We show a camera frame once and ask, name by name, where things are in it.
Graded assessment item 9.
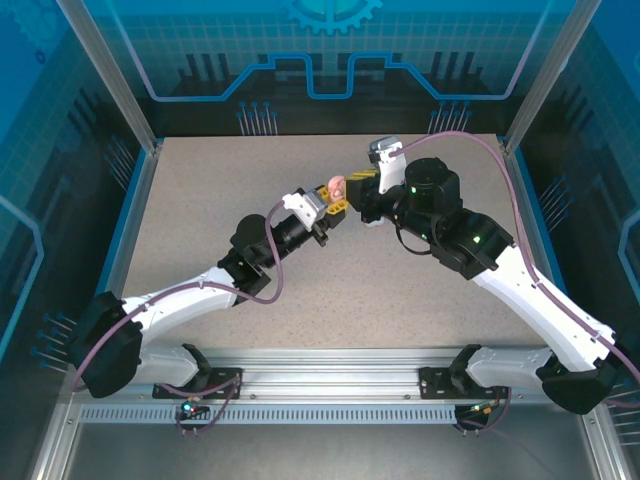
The pink earbud charging case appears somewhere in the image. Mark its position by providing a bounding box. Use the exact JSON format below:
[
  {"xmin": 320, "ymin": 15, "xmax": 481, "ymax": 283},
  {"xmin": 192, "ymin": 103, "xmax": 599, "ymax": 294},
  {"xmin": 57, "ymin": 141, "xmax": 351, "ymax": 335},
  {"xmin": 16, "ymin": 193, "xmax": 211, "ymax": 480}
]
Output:
[{"xmin": 327, "ymin": 174, "xmax": 349, "ymax": 202}]

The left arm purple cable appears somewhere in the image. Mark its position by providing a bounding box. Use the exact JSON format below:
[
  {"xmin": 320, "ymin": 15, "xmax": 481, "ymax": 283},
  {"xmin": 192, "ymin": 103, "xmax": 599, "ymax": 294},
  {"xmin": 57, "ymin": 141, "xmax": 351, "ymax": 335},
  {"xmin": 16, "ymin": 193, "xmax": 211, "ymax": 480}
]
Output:
[{"xmin": 69, "ymin": 202, "xmax": 289, "ymax": 436}]

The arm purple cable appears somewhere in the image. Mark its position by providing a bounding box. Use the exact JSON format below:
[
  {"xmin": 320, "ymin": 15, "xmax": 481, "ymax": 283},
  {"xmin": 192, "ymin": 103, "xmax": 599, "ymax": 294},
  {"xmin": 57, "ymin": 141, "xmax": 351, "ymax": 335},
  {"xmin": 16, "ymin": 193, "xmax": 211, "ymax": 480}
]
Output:
[
  {"xmin": 392, "ymin": 130, "xmax": 640, "ymax": 434},
  {"xmin": 69, "ymin": 202, "xmax": 289, "ymax": 436}
]

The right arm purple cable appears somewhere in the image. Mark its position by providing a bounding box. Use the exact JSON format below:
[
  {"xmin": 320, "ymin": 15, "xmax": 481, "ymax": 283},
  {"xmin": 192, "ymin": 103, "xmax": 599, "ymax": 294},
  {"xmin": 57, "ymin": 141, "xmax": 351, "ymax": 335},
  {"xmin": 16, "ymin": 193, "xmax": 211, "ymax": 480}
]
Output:
[{"xmin": 392, "ymin": 130, "xmax": 640, "ymax": 434}]

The aluminium side rail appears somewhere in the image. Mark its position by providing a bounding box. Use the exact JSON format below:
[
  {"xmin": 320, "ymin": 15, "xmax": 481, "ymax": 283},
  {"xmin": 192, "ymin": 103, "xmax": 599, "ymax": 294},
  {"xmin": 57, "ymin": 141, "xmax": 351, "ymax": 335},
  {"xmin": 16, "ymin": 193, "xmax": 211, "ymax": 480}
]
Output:
[
  {"xmin": 82, "ymin": 142, "xmax": 165, "ymax": 364},
  {"xmin": 498, "ymin": 139, "xmax": 590, "ymax": 364}
]

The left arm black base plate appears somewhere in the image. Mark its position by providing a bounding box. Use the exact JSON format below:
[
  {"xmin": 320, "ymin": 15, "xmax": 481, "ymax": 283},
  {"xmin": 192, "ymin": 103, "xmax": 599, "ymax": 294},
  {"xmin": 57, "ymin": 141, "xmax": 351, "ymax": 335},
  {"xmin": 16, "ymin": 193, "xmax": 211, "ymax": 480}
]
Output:
[{"xmin": 152, "ymin": 367, "xmax": 245, "ymax": 400}]

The aluminium mounting rail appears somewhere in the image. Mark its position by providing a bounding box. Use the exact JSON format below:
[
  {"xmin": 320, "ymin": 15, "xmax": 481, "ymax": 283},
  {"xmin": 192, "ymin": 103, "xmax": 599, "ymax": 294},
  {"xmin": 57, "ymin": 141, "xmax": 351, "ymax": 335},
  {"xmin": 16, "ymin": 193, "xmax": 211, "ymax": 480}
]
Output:
[{"xmin": 64, "ymin": 348, "xmax": 601, "ymax": 404}]

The aluminium frame post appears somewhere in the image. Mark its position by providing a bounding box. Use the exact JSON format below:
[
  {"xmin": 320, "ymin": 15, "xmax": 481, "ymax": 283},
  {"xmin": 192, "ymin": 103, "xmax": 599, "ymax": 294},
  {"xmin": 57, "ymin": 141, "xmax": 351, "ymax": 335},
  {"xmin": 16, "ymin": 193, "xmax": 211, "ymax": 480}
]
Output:
[
  {"xmin": 54, "ymin": 0, "xmax": 164, "ymax": 154},
  {"xmin": 501, "ymin": 0, "xmax": 604, "ymax": 155}
]

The slotted grey cable duct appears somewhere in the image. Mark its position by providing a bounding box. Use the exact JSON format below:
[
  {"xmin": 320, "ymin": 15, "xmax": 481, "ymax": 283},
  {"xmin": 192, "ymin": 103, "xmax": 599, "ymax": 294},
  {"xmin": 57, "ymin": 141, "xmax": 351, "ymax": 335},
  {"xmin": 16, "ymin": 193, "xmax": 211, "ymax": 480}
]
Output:
[{"xmin": 77, "ymin": 405, "xmax": 462, "ymax": 426}]

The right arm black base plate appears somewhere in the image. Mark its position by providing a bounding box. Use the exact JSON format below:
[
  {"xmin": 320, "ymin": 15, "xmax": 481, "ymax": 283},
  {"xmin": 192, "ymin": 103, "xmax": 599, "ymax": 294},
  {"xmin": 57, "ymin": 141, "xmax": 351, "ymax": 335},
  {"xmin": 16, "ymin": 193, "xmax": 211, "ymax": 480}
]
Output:
[{"xmin": 418, "ymin": 364, "xmax": 509, "ymax": 400}]

